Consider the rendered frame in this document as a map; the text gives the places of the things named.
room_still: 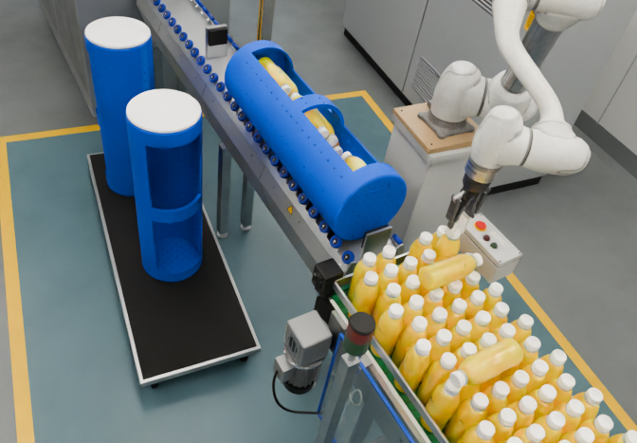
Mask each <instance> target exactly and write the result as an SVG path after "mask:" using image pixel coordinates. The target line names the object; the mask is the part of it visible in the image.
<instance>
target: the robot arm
mask: <svg viewBox="0 0 637 443"><path fill-rule="evenodd" d="M605 3H606V0H492V11H493V18H494V28H495V37H496V42H497V45H498V48H499V51H500V54H501V56H502V57H503V59H504V61H505V62H506V63H507V64H508V67H507V69H506V70H503V71H502V72H500V73H499V74H498V75H497V76H495V77H493V78H492V79H489V78H485V77H483V76H482V75H481V71H480V70H479V69H478V68H477V67H476V66H475V65H473V64H472V63H470V62H467V61H456V62H454V63H452V64H450V65H449V66H448V67H447V68H446V69H445V70H444V72H443V73H442V75H441V76H440V78H439V80H438V82H437V84H436V87H435V90H434V93H433V97H432V101H428V103H427V106H428V108H429V111H426V112H419V113H418V114H417V117H418V118H419V119H420V120H422V121H423V122H424V123H425V124H426V125H427V126H428V127H429V128H430V129H431V130H432V131H433V132H434V133H435V134H436V136H437V138H439V139H445V138H448V137H452V136H456V135H460V134H463V133H472V132H474V131H475V127H474V126H473V125H472V124H470V123H469V122H468V121H467V120H466V118H467V117H474V116H477V117H481V118H483V119H482V122H481V123H480V125H479V127H478V129H477V131H476V133H475V136H474V138H473V141H472V149H471V153H470V154H469V158H468V160H467V163H466V164H465V167H464V170H465V174H464V177H463V187H462V188H461V190H460V193H459V194H457V195H455V194H453V195H452V196H451V202H450V204H449V207H448V210H447V213H446V219H447V220H448V223H447V226H446V230H445V233H446V234H447V235H448V237H449V238H452V236H453V234H454V232H455V230H456V228H458V229H459V230H460V231H461V234H463V233H464V230H465V228H466V226H467V223H468V221H469V219H470V217H471V218H474V217H475V215H474V213H478V211H479V209H480V208H481V206H482V203H483V201H484V200H485V198H486V196H487V194H488V193H489V192H490V191H491V188H490V187H489V186H490V184H491V182H493V181H494V180H495V179H496V178H497V176H498V174H499V171H500V169H501V167H502V166H503V165H517V166H520V167H524V168H527V169H529V170H532V171H536V172H540V173H544V174H550V175H574V174H575V173H578V172H580V171H582V170H583V169H584V168H585V167H586V165H587V164H588V162H589V159H590V156H591V150H590V147H589V145H588V144H587V143H586V142H585V141H584V140H583V139H582V138H578V137H576V136H575V133H574V132H573V129H572V127H571V125H570V124H569V123H567V122H565V120H564V116H563V111H562V108H561V105H560V102H559V100H558V98H557V96H556V94H555V92H554V90H553V89H552V87H551V86H550V85H549V84H548V82H547V81H546V79H545V78H544V77H543V75H542V74H541V72H540V71H539V69H540V67H541V66H542V64H543V62H544V61H545V59H546V58H547V56H548V54H549V53H550V52H551V50H552V49H553V47H554V45H555V43H556V42H557V40H558V39H559V37H560V35H561V34H562V32H563V31H564V30H566V29H568V28H570V27H571V26H573V25H575V24H576V23H578V22H580V21H587V20H590V19H592V18H594V17H596V16H597V15H598V14H599V13H600V12H601V11H602V9H603V7H604V6H605ZM526 10H532V11H534V12H535V18H534V20H533V21H532V23H531V25H530V26H529V28H528V30H527V32H526V34H525V35H524V37H523V39H522V41H521V40H520V38H519V29H520V26H521V23H522V20H523V17H524V14H525V12H526ZM537 108H538V109H539V113H540V120H539V122H537V123H535V124H534V125H533V126H532V128H528V127H525V126H523V122H524V121H527V120H529V119H530V118H532V117H533V116H534V115H535V113H536V111H537ZM464 209H465V211H464ZM459 218H460V219H459ZM458 219H459V221H458Z"/></svg>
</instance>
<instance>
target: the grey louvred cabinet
mask: <svg viewBox="0 0 637 443"><path fill-rule="evenodd" d="M636 10H637V0H606V3H605V6H604V7H603V9H602V11H601V12H600V13H599V14H598V15H597V16H596V17H594V18H592V19H590V20H587V21H580V22H578V23H576V24H575V25H573V26H571V27H570V28H568V29H566V30H564V31H563V32H562V34H561V35H560V37H559V39H558V40H557V42H556V43H555V45H554V47H553V49H552V50H551V52H550V53H549V54H548V56H547V58H546V59H545V61H544V62H543V64H542V66H541V67H540V69H539V71H540V72H541V74H542V75H543V77H544V78H545V79H546V81H547V82H548V84H549V85H550V86H551V87H552V89H553V90H554V92H555V94H556V96H557V98H558V100H559V102H560V105H561V108H562V111H563V116H564V120H565V122H567V123H569V124H570V125H571V127H573V125H574V123H575V121H576V119H577V117H578V115H579V114H580V112H581V110H582V108H583V106H584V104H585V103H586V101H587V99H588V97H589V95H590V94H591V92H592V90H593V88H594V86H595V84H596V83H597V81H598V79H599V77H600V75H601V73H602V72H603V70H604V68H605V66H606V64H607V62H608V61H609V59H610V56H611V54H612V52H613V51H614V49H615V48H616V46H617V44H618V42H619V41H620V39H621V37H622V35H623V33H624V31H625V30H626V28H627V26H628V23H629V22H630V20H631V18H632V16H633V14H634V12H635V11H636ZM342 25H343V26H344V27H345V30H344V35H345V36H346V37H347V38H348V40H349V41H350V42H351V43H352V44H353V45H354V46H355V48H356V49H357V50H358V51H359V52H360V54H361V55H362V56H363V57H364V58H365V59H366V61H367V62H368V63H369V64H370V65H371V66H372V67H373V69H374V70H375V71H376V72H377V73H378V75H379V76H380V77H381V78H382V79H383V80H384V82H385V83H386V84H387V85H388V86H389V87H390V89H391V90H392V91H393V92H394V93H395V94H396V96H397V97H398V98H399V99H400V100H401V101H402V103H403V104H404V105H405V106H409V105H415V104H419V103H425V102H428V101H432V97H433V93H434V90H435V87H436V84H437V82H438V80H439V78H440V76H441V75H442V73H443V72H444V70H445V69H446V68H447V67H448V66H449V65H450V64H452V63H454V62H456V61H467V62H470V63H472V64H473V65H475V66H476V67H477V68H478V69H479V70H480V71H481V75H482V76H483V77H485V78H489V79H492V78H493V77H495V76H497V75H498V74H499V73H500V72H502V71H503V70H506V69H507V67H508V64H507V63H506V62H505V61H504V59H503V57H502V56H501V53H500V51H499V48H498V45H497V42H496V37H495V28H494V18H493V11H492V0H346V2H345V8H344V13H343V18H342ZM544 175H547V174H544V173H540V172H536V171H532V170H529V169H527V168H524V167H520V166H517V165H503V166H502V167H501V169H500V171H499V174H498V176H497V178H496V179H495V180H494V181H493V182H491V184H490V186H489V187H490V188H491V191H490V192H489V193H488V194H487V195H490V194H497V193H502V192H506V191H510V190H515V189H518V188H523V187H527V186H531V185H536V184H538V182H539V181H540V179H541V178H542V177H543V176H544Z"/></svg>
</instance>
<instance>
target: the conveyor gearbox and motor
mask: <svg viewBox="0 0 637 443"><path fill-rule="evenodd" d="M332 338H333V335H332V333H331V330H330V328H329V326H328V325H327V323H326V322H325V321H324V320H323V319H322V318H321V317H320V315H319V314H318V312H317V311H316V310H313V311H310V312H308V313H305V314H303V315H300V316H298V317H296V318H294V319H291V320H289V321H287V325H286V330H285V335H284V342H283V343H284V347H283V353H284V354H283V355H281V356H278V357H276V358H275V363H274V371H275V374H274V377H273V380H272V392H273V396H274V399H275V401H276V403H277V404H278V405H279V406H280V407H281V408H282V409H284V410H285V411H287V412H290V413H295V414H308V415H319V413H318V412H304V411H294V410H290V409H287V408H285V407H283V406H282V405H281V404H280V402H279V401H278V399H277V397H276V393H275V380H276V377H278V379H279V380H280V382H281V383H283V385H284V387H285V388H286V389H287V390H288V391H289V392H291V393H293V394H296V395H302V394H305V393H307V392H309V391H310V390H311V389H312V387H313V386H314V382H315V378H316V376H317V373H318V370H319V366H320V365H321V364H322V363H323V361H324V360H325V357H326V356H327V355H328V351H329V347H330V344H331V342H332Z"/></svg>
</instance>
